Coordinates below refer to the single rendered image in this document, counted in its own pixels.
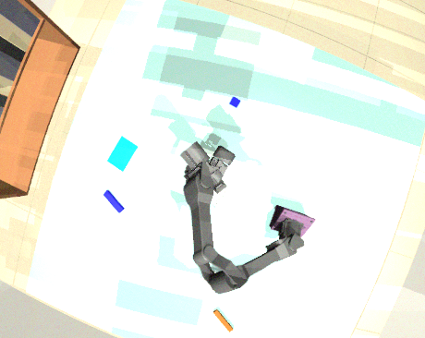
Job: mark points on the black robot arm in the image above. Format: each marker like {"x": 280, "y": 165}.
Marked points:
{"x": 201, "y": 180}

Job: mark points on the orange flat bar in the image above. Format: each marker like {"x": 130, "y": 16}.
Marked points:
{"x": 223, "y": 320}

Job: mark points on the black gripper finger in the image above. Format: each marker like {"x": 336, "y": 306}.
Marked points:
{"x": 224, "y": 167}

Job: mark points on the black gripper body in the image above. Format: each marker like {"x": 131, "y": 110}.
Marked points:
{"x": 224, "y": 156}

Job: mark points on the blue flat square plate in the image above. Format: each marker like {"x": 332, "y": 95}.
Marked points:
{"x": 235, "y": 101}

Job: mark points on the small blue block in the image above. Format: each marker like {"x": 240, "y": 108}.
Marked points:
{"x": 115, "y": 203}

